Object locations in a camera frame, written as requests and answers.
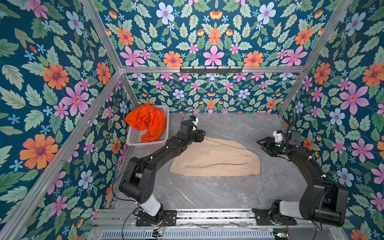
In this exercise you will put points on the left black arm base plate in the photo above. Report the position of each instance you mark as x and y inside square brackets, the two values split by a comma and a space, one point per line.
[165, 218]

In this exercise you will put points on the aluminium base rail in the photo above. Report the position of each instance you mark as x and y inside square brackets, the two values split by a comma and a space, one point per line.
[199, 218]

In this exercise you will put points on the orange shorts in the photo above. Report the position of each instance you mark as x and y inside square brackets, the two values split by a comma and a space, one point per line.
[148, 118]

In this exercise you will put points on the black hook rail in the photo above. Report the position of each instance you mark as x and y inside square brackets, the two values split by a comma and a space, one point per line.
[210, 70]

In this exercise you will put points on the white perforated plastic basket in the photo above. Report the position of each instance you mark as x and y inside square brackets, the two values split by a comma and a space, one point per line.
[134, 136]

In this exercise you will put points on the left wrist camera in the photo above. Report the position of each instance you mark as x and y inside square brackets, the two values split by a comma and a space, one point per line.
[189, 126]

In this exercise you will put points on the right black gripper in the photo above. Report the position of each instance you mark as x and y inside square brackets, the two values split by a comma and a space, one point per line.
[268, 144]

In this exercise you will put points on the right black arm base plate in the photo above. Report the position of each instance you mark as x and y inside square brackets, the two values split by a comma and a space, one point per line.
[261, 217]

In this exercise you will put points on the beige drawstring shorts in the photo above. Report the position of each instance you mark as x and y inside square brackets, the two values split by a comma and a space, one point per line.
[216, 158]

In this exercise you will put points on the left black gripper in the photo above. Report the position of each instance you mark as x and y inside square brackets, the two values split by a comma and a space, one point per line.
[200, 135]

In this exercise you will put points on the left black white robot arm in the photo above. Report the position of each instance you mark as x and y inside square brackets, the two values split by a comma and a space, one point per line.
[138, 180]

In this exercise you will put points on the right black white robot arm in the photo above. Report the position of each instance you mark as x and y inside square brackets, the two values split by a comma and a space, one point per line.
[324, 201]

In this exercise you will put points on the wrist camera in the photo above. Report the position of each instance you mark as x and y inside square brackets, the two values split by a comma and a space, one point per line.
[289, 137]
[189, 126]

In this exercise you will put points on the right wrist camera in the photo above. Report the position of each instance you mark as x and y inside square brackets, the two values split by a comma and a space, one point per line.
[289, 137]

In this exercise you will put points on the white vented cable duct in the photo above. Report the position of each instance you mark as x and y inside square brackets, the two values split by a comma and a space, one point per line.
[188, 234]

